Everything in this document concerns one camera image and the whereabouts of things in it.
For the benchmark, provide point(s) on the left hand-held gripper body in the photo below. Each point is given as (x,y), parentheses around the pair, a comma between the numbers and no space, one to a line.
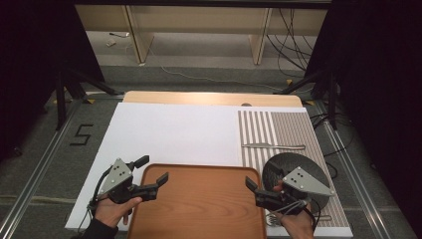
(117,179)

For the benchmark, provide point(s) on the black curtain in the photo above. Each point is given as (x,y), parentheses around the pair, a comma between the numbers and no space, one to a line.
(36,66)
(381,83)

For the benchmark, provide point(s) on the brown wooden tray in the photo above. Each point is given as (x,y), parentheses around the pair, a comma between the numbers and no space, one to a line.
(199,205)

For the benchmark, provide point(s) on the striped grey placemat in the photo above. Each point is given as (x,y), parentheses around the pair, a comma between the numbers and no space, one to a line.
(298,132)

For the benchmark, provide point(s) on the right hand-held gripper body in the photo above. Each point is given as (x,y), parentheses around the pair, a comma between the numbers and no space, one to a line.
(303,184)

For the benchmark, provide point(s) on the black metal stand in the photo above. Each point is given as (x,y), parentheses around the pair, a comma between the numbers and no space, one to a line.
(60,99)
(332,99)

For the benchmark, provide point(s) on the white foam board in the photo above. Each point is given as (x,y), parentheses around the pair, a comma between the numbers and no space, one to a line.
(172,132)

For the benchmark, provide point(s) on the beige wooden shelf unit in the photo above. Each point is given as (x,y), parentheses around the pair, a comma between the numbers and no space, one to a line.
(199,20)

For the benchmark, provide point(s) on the person's left hand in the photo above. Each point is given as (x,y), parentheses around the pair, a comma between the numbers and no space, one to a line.
(109,210)

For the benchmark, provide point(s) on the silver metal floor rail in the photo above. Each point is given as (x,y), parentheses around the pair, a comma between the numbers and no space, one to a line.
(36,172)
(351,172)

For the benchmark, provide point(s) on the person's right hand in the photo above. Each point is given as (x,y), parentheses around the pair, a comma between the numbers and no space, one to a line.
(297,225)

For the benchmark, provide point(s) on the silver fork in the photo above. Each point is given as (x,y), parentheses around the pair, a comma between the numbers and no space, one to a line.
(275,146)

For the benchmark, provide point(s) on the small white floor plug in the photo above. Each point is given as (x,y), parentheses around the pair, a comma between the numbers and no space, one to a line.
(111,43)

